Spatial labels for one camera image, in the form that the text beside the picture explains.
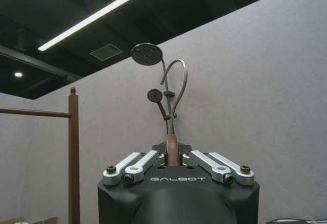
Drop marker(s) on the large round black shower head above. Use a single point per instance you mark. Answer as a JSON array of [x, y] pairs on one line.
[[146, 53]]

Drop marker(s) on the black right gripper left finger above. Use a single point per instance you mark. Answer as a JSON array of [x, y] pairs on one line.
[[139, 163]]

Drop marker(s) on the round recessed ceiling spotlight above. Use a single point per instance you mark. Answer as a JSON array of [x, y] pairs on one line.
[[18, 74]]

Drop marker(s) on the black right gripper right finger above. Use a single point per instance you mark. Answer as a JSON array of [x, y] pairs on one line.
[[217, 164]]

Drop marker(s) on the small black hand shower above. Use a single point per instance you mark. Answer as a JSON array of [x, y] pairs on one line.
[[158, 101]]

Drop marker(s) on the grey ceiling air vent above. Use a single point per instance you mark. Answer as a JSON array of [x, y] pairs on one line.
[[106, 51]]

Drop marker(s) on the brown wooden clothes hanger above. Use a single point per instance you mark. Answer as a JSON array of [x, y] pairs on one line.
[[173, 101]]

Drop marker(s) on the brown wooden clothes rack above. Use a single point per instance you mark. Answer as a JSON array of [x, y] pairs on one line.
[[73, 157]]

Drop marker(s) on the long white ceiling light strip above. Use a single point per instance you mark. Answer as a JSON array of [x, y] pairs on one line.
[[102, 13]]

